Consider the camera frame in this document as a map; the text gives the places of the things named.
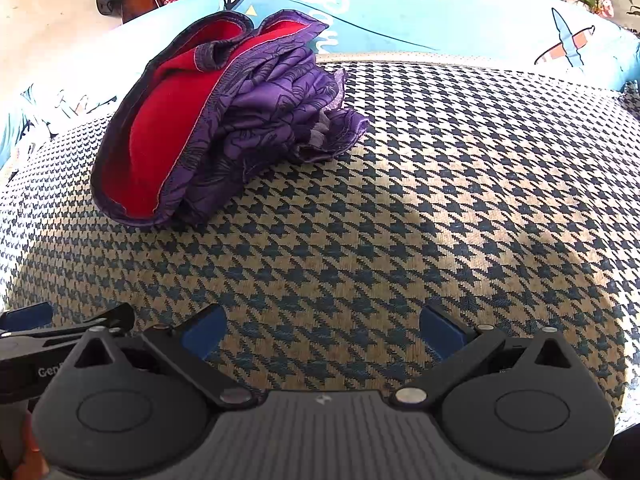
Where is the houndstooth sofa seat cover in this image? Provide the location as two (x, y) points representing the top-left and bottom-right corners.
(1, 62), (639, 429)

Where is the purple floral red-lined garment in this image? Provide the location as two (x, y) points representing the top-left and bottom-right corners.
(90, 10), (368, 228)

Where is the blue cartoon print sofa backrest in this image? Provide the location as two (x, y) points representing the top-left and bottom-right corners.
(1, 0), (639, 157)

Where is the person's left hand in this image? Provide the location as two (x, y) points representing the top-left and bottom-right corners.
(12, 412), (49, 480)

